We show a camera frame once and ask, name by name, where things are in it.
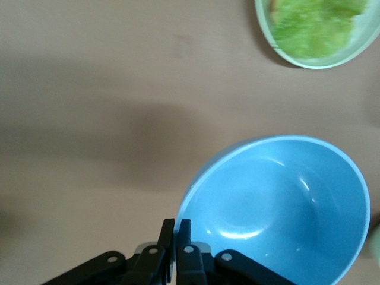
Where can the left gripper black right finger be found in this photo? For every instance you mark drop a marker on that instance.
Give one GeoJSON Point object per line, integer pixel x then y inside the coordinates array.
{"type": "Point", "coordinates": [190, 264]}

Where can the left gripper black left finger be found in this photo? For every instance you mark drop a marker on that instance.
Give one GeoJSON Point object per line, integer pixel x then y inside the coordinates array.
{"type": "Point", "coordinates": [148, 267]}

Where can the blue bowl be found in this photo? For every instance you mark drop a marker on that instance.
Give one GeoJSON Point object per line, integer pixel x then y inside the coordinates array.
{"type": "Point", "coordinates": [282, 207]}

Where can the light green bowl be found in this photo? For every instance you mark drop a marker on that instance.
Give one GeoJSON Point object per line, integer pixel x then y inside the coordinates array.
{"type": "Point", "coordinates": [376, 246]}

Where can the light green plate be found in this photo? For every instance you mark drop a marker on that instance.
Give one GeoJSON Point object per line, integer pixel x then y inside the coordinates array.
{"type": "Point", "coordinates": [300, 60]}

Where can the green lettuce leaf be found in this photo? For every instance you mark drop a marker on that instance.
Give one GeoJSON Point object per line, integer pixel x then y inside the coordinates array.
{"type": "Point", "coordinates": [314, 29]}

